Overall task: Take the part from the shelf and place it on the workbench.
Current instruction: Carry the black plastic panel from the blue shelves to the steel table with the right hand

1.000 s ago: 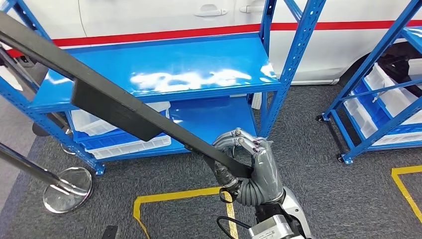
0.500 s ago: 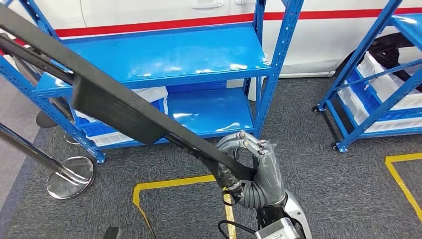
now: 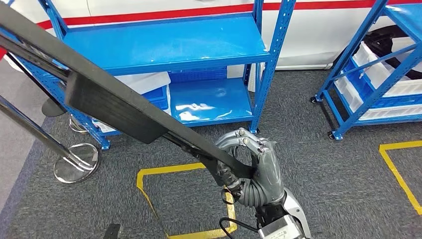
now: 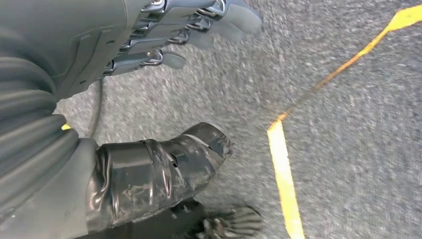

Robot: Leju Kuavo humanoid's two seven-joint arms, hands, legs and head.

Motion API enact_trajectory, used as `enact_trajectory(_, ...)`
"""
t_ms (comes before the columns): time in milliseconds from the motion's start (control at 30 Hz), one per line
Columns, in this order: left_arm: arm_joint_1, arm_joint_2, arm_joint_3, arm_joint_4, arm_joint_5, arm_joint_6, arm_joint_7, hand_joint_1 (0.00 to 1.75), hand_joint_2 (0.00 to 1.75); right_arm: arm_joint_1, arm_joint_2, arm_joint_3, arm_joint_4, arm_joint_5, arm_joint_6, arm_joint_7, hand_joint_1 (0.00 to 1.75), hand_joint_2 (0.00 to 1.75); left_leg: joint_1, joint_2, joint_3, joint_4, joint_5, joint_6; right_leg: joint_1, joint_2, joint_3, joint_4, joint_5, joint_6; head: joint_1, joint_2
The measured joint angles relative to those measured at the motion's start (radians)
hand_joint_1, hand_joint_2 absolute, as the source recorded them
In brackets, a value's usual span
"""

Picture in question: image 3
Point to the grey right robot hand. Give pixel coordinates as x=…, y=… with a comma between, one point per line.
x=268, y=168

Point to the black plastic plate frame part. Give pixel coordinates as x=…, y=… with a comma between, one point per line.
x=115, y=99

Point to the blue metal shelf rack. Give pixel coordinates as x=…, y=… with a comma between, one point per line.
x=352, y=46
x=165, y=43

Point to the white ribbed plastic crate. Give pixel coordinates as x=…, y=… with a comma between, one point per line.
x=250, y=82

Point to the blue plastic crate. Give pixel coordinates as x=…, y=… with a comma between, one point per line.
x=359, y=85
x=197, y=75
x=158, y=95

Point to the yellow floor tape square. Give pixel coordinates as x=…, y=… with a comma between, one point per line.
x=141, y=178
x=395, y=171

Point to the white car with red stripe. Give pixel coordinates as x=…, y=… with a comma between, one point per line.
x=313, y=33

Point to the chrome stanchion base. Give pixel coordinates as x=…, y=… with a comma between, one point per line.
x=77, y=127

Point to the red barrier belt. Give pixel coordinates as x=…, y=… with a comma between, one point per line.
x=2, y=54

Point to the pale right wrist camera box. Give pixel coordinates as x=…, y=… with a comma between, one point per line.
x=280, y=232

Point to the chrome stanchion post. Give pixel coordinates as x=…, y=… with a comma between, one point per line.
x=75, y=165

